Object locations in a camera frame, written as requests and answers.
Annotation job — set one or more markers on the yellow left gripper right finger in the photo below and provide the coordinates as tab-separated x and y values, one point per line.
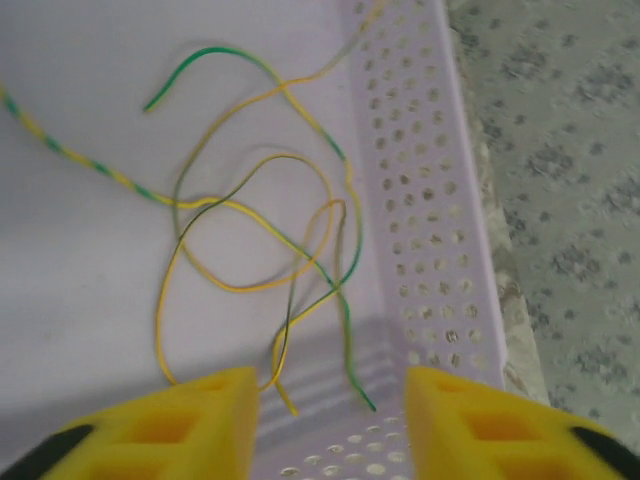
430	425

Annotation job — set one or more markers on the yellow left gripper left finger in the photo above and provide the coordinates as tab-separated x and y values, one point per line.
235	425

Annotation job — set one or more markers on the lilac plastic basket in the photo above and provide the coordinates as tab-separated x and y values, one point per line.
75	250

